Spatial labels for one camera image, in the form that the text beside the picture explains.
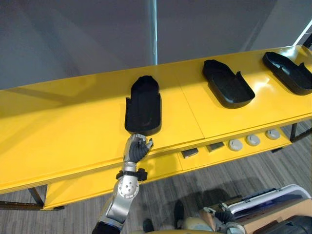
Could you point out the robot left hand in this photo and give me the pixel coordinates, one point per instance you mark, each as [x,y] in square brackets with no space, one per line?
[135,150]

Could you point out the black plastic housing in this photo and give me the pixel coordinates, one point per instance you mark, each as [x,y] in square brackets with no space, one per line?
[290,226]
[290,73]
[142,104]
[226,85]

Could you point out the white plastic bin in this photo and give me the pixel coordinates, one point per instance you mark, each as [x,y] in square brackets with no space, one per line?
[280,193]

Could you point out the grey rectangular block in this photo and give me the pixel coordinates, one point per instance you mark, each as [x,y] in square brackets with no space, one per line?
[189,153]
[215,147]

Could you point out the silver vertical pole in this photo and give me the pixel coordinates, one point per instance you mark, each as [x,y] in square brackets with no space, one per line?
[154,31]

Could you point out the yellow shelf board with parts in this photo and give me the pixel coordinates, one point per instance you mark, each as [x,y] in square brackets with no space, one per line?
[165,168]

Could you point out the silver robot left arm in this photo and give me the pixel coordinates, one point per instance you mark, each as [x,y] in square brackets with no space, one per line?
[122,197]

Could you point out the tan robot body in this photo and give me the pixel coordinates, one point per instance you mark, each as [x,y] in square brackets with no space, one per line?
[195,225]

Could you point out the dark robot foot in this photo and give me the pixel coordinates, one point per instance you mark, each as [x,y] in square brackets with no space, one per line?
[148,225]

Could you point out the grey round puck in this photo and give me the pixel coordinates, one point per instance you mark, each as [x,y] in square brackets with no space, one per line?
[235,145]
[272,134]
[253,140]

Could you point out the brown cardboard box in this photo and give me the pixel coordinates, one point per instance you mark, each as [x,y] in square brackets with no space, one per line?
[268,214]

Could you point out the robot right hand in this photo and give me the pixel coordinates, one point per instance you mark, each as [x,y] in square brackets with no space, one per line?
[225,217]

